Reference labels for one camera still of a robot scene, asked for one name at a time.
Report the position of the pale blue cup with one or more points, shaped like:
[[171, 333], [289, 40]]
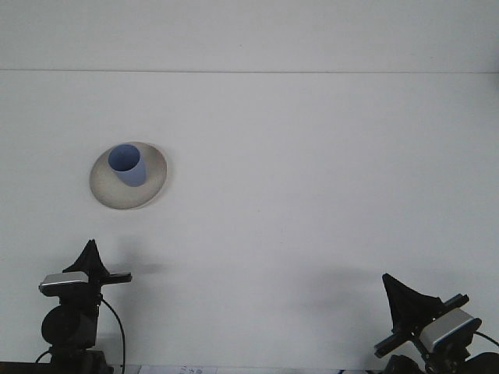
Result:
[[132, 175]]

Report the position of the pale round plate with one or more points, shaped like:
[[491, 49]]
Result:
[[117, 195]]

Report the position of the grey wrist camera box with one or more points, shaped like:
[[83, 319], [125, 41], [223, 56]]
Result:
[[62, 281], [448, 327]]

